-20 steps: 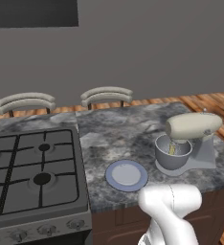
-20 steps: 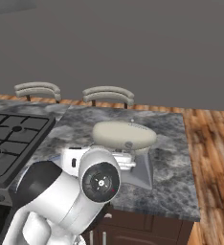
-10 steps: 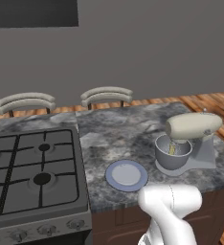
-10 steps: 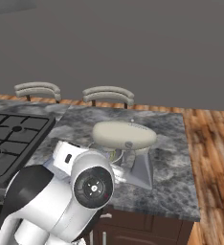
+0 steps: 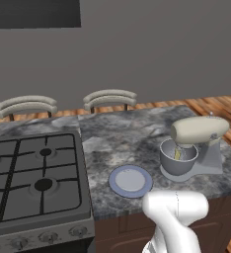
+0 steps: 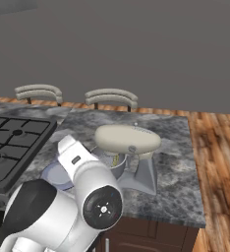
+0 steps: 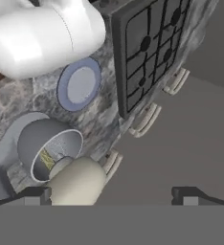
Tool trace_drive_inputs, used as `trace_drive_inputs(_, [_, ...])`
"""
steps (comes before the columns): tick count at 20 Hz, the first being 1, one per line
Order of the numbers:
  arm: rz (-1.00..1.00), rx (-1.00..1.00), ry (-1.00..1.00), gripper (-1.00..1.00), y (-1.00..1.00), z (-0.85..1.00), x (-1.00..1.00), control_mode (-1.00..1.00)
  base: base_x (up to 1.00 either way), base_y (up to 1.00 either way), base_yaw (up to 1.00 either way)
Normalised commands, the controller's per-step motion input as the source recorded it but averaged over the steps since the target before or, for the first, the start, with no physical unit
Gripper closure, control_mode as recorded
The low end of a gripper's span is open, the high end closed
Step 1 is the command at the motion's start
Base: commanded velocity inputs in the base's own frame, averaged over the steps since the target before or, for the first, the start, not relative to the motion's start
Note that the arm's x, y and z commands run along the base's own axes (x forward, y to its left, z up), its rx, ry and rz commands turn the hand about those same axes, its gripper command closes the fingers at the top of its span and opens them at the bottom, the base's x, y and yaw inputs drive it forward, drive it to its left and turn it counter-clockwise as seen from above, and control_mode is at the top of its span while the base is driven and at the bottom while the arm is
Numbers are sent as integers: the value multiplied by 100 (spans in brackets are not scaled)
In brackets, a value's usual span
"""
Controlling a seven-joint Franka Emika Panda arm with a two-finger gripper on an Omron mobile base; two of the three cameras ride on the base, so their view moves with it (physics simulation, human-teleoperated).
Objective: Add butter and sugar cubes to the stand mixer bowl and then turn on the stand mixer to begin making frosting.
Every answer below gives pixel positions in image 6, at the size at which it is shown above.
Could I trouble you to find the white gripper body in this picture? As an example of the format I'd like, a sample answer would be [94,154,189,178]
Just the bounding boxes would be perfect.
[56,134,88,164]

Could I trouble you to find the steel mixer bowl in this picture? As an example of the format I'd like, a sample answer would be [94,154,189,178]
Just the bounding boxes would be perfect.
[90,146,129,180]

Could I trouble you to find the beige and grey stand mixer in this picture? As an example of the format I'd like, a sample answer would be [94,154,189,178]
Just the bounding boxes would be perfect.
[93,123,162,197]

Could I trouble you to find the blue-grey plate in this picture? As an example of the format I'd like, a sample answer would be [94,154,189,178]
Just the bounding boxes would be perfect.
[40,159,77,192]

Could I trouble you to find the black gas hob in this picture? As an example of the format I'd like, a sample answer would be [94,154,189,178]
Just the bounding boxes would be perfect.
[0,113,58,195]

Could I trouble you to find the beige stool with dark legs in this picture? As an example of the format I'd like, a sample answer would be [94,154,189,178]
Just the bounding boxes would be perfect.
[14,84,64,107]
[84,88,140,113]

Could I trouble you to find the dark brown cupboard door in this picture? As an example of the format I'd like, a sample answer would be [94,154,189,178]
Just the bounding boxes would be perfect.
[97,217,201,252]

